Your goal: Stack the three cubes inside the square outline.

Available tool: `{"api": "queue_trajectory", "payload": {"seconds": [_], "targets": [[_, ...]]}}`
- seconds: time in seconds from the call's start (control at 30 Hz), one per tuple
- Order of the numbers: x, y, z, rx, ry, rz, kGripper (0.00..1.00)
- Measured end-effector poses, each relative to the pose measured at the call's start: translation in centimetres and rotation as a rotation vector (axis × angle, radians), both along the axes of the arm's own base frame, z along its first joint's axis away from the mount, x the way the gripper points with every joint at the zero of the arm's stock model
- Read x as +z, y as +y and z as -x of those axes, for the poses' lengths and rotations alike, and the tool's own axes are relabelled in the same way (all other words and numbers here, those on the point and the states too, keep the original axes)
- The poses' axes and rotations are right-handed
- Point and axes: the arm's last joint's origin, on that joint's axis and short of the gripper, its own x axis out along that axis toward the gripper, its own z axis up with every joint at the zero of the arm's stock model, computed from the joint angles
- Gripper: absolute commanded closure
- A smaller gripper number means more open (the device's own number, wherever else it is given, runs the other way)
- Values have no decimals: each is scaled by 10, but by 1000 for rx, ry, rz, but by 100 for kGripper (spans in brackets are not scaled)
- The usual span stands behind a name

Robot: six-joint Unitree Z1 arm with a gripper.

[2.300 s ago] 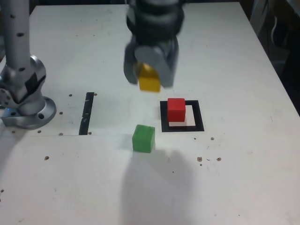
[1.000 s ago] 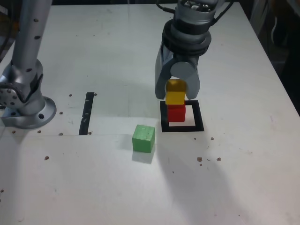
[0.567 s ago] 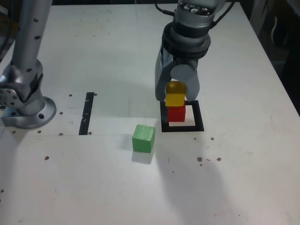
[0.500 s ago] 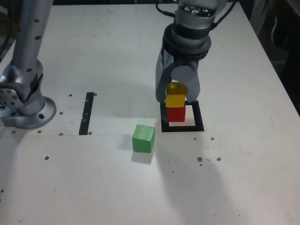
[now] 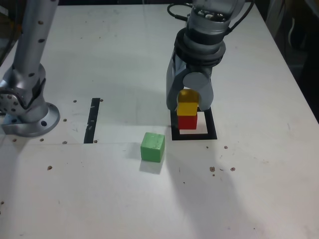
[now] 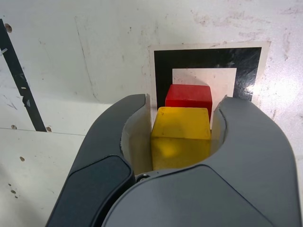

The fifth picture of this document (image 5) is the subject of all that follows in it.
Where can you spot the white background frame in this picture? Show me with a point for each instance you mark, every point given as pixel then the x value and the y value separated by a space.
pixel 274 15

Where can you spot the black tape square outline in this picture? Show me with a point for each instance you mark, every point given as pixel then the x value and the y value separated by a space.
pixel 211 124

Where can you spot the black tape strip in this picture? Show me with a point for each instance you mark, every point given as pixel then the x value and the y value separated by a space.
pixel 91 119

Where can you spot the yellow cube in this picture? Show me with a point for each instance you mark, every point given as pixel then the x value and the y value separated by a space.
pixel 187 108

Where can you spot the green cube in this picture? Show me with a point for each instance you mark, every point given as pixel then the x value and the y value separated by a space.
pixel 152 149

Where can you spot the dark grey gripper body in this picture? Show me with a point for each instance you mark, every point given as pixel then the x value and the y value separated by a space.
pixel 197 68

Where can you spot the red cube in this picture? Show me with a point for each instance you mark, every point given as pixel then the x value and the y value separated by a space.
pixel 188 122

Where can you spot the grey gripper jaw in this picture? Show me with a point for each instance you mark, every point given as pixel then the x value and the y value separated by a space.
pixel 204 92
pixel 173 84

